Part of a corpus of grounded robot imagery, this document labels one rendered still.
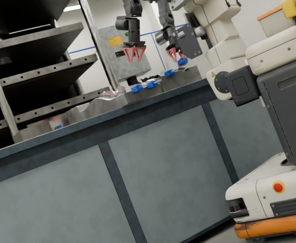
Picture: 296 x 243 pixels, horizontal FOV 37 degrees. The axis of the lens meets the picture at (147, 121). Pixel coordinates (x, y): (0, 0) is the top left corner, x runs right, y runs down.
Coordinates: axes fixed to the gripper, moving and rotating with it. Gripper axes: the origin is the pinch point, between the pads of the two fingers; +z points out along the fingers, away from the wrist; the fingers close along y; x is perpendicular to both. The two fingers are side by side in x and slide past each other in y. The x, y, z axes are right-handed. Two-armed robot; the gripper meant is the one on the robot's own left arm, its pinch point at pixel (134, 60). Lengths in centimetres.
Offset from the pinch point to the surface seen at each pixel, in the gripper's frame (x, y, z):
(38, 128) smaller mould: -30, 38, 31
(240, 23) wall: -324, -824, 23
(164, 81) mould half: 4.6, -20.0, 13.0
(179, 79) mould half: 8.7, -28.5, 12.7
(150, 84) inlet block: 7.0, -4.0, 12.1
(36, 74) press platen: -94, -16, 17
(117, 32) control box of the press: -80, -83, -6
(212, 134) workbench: 27, -33, 42
